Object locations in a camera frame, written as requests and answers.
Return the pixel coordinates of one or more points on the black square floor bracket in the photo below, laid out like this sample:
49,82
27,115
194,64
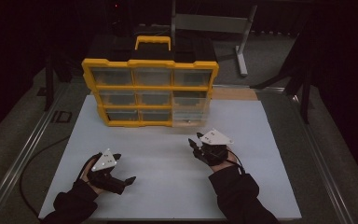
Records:
61,116

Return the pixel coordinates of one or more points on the grey metal stand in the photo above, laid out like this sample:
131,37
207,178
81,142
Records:
211,23

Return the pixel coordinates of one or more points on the aluminium rail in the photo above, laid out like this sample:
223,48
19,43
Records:
323,174
18,161

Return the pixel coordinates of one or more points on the person's right hand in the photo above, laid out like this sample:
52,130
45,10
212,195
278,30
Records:
225,165

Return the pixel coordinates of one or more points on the set of transparent cabinet bins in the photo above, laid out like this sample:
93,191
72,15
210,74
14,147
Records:
118,77

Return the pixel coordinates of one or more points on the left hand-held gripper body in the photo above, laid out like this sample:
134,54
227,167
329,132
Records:
105,161

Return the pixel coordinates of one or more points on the wooden board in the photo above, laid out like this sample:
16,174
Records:
234,94

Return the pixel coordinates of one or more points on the black stand legs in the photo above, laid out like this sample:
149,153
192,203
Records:
304,93

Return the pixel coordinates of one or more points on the person's left hand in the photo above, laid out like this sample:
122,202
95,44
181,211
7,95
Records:
86,174

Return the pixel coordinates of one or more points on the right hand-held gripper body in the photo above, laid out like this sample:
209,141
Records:
214,146

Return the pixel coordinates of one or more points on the yellow drawer organizer cabinet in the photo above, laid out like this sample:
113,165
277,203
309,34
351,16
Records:
150,63

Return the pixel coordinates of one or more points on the black post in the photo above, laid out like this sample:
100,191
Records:
49,87

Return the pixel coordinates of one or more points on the clear plastic drawer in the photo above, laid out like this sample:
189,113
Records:
189,116

